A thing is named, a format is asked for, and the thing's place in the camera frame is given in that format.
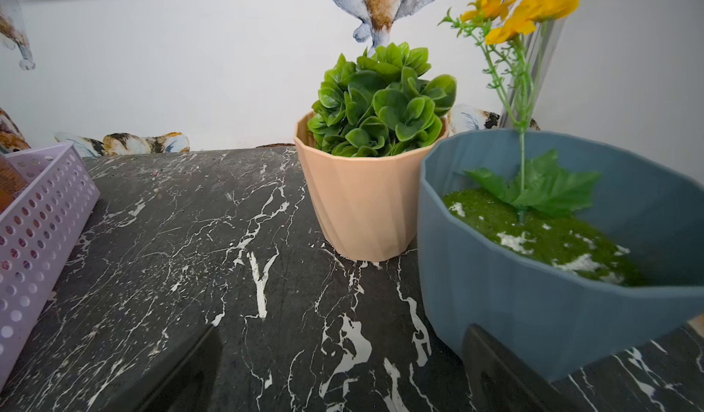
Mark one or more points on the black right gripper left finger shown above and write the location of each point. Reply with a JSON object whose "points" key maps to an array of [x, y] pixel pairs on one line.
{"points": [[183, 381]]}

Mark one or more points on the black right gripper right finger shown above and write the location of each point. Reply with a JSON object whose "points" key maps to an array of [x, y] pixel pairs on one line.
{"points": [[500, 381]]}

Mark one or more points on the lilac perforated plastic basket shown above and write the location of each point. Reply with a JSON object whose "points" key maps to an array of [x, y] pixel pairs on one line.
{"points": [[38, 232]]}

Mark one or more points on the orange soda can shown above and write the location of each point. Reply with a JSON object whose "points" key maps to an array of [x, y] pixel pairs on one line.
{"points": [[12, 183]]}

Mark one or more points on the blue-grey plastic flower pot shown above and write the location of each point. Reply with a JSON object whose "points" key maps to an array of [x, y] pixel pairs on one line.
{"points": [[554, 321]]}

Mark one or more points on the peach plastic flower pot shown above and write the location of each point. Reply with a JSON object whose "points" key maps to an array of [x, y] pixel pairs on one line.
{"points": [[367, 207]]}

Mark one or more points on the green artificial succulent plant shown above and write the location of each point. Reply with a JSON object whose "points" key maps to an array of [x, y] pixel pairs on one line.
{"points": [[379, 105]]}

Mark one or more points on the yellow artificial flower stem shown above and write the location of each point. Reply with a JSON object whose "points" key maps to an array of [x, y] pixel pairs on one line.
{"points": [[501, 30]]}

